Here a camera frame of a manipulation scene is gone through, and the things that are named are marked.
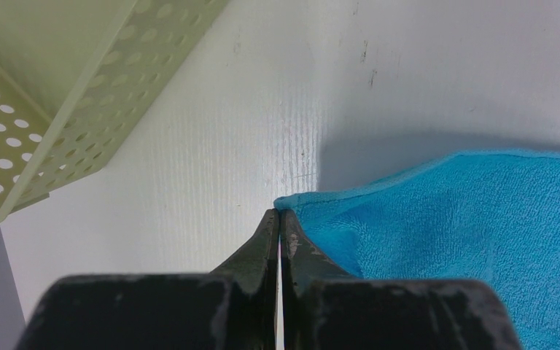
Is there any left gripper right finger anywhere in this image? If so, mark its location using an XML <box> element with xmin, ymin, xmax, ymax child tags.
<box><xmin>279</xmin><ymin>210</ymin><xmax>521</xmax><ymax>349</ymax></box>

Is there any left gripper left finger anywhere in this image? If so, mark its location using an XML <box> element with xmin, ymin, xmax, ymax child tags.
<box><xmin>17</xmin><ymin>209</ymin><xmax>279</xmax><ymax>349</ymax></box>

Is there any blue towel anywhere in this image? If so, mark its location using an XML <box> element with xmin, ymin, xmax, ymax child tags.
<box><xmin>273</xmin><ymin>150</ymin><xmax>560</xmax><ymax>349</ymax></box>

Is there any green plastic basket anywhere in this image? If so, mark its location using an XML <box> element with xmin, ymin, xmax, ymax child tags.
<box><xmin>0</xmin><ymin>1</ymin><xmax>226</xmax><ymax>223</ymax></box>

